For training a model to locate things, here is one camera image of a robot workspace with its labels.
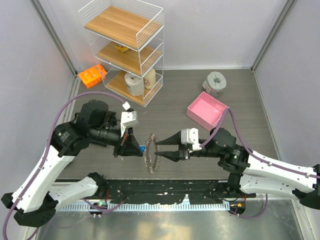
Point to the white slotted cable duct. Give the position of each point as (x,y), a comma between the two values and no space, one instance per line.
(81,206)

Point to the white toilet paper roll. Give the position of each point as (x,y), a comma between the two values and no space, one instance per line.
(134,84)

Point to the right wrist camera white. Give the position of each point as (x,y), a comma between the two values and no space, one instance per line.
(190,136)

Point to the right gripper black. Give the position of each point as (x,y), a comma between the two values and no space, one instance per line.
(183,152)

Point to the white wire shelf rack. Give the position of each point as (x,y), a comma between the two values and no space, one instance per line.
(126,37)

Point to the blue tagged key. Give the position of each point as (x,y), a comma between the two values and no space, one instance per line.
(142,148)

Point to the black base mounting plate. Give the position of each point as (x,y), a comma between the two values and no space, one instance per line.
(165,191)

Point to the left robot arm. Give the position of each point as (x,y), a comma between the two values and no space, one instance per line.
(34,204)

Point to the orange plastic crate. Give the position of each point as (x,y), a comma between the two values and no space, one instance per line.
(92,75)

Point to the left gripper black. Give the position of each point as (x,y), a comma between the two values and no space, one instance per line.
(128,145)

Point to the yellow packet on shelf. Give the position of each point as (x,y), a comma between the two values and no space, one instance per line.
(121,48)

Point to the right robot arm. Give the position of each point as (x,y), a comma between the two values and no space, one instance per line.
(249,171)

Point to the cream lotion bottle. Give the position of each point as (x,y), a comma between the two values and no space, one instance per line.
(150,79)

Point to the pink open box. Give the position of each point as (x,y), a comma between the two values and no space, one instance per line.
(206,111)

